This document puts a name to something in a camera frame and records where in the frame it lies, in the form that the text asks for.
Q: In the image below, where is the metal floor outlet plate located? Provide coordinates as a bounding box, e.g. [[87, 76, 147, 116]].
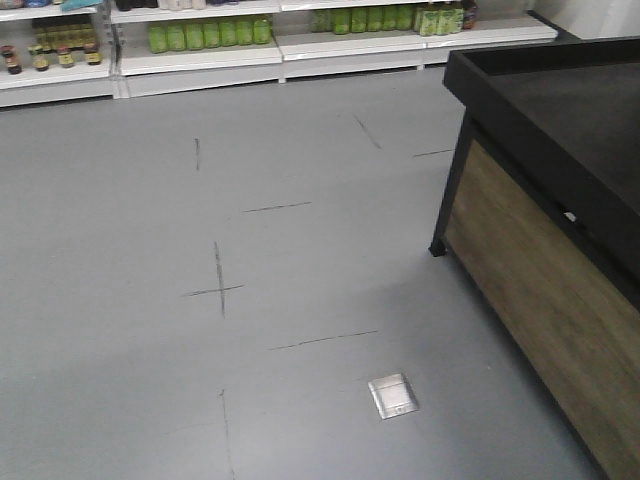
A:
[[367, 373, 419, 420]]

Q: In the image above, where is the black wood produce stand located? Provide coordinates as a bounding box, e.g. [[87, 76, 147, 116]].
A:
[[430, 37, 639, 479]]

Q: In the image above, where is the row of green bottles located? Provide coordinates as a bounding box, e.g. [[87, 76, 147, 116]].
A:
[[147, 15, 272, 54]]

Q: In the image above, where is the white store shelf unit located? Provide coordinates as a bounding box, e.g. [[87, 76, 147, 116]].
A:
[[1, 1, 557, 107]]

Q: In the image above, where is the red lid sauce jar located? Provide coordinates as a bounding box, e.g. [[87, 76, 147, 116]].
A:
[[1, 45, 22, 75]]

